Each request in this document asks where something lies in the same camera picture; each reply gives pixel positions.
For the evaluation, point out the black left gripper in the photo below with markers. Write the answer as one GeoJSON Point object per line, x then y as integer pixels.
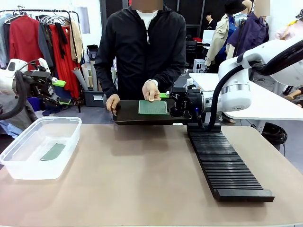
{"type": "Point", "coordinates": [38, 84]}

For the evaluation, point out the black tripod pole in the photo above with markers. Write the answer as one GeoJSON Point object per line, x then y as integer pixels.
{"type": "Point", "coordinates": [237, 40]}

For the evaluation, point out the beige paper roll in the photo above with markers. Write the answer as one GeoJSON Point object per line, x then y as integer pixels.
{"type": "Point", "coordinates": [92, 75]}

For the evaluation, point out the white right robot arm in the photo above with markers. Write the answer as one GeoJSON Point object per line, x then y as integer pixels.
{"type": "Point", "coordinates": [236, 94]}

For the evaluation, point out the mannequin in purple jacket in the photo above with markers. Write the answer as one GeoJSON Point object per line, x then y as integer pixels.
{"type": "Point", "coordinates": [251, 35]}

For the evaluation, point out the person's right hand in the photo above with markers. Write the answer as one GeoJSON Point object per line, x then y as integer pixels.
{"type": "Point", "coordinates": [113, 102]}

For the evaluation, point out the black clothes rail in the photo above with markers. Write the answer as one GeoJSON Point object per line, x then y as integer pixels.
{"type": "Point", "coordinates": [78, 47]}

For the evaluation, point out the white side table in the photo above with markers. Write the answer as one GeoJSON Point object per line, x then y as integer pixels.
{"type": "Point", "coordinates": [260, 113]}

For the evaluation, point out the person in black jacket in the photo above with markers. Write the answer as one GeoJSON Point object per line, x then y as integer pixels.
{"type": "Point", "coordinates": [142, 52]}

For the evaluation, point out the black hanging scarf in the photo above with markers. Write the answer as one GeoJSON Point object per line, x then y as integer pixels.
{"type": "Point", "coordinates": [62, 40]}

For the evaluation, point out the white monitor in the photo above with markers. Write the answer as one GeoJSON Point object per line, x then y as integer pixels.
{"type": "Point", "coordinates": [208, 37]}

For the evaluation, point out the black bucket hat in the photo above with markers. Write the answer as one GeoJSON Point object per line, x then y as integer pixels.
{"type": "Point", "coordinates": [234, 7]}

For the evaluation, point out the grey cloth pile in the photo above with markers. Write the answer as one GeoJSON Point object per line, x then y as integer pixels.
{"type": "Point", "coordinates": [26, 113]}

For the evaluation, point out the grey paper roll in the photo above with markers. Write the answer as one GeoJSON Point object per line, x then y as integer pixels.
{"type": "Point", "coordinates": [79, 78]}

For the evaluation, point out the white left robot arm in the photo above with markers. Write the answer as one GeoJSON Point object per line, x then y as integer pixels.
{"type": "Point", "coordinates": [9, 75]}

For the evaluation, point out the red shirt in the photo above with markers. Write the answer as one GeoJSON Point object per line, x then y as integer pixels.
{"type": "Point", "coordinates": [23, 45]}

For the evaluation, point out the green PCB board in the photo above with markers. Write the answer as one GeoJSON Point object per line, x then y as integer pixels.
{"type": "Point", "coordinates": [154, 108]}
{"type": "Point", "coordinates": [53, 152]}

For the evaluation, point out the person's right forearm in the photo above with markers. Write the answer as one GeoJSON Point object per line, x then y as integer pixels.
{"type": "Point", "coordinates": [105, 82]}

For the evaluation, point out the background person in black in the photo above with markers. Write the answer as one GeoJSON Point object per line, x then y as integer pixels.
{"type": "Point", "coordinates": [210, 22]}

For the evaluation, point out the mannequin in pink sweater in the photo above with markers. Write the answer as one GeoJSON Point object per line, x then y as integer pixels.
{"type": "Point", "coordinates": [285, 32]}

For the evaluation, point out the grey hanging jacket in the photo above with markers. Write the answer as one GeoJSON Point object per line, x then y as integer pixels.
{"type": "Point", "coordinates": [45, 45]}

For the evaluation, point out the black slotted PCB rack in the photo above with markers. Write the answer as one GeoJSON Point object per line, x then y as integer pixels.
{"type": "Point", "coordinates": [225, 163]}

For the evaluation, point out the mannequin in beige coat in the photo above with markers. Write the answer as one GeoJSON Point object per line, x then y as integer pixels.
{"type": "Point", "coordinates": [220, 42]}

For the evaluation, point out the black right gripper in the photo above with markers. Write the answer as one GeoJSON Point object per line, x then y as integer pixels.
{"type": "Point", "coordinates": [189, 101]}

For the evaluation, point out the person's left hand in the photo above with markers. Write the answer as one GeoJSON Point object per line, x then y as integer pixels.
{"type": "Point", "coordinates": [151, 91]}

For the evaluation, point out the red dress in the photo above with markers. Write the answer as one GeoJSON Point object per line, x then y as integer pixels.
{"type": "Point", "coordinates": [64, 66]}

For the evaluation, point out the person's left forearm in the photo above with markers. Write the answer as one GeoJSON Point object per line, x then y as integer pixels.
{"type": "Point", "coordinates": [168, 73]}

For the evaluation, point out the grey storage bin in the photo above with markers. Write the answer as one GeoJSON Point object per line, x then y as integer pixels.
{"type": "Point", "coordinates": [93, 98]}

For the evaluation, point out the black office chair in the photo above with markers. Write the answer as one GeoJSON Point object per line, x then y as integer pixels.
{"type": "Point", "coordinates": [190, 50]}

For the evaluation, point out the clear plastic box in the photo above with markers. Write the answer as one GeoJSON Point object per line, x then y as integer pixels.
{"type": "Point", "coordinates": [40, 151]}

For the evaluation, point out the black rectangular tray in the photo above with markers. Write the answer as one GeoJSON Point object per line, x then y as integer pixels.
{"type": "Point", "coordinates": [127, 117]}

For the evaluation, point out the beige hanging garment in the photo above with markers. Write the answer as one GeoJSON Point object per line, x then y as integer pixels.
{"type": "Point", "coordinates": [77, 42]}

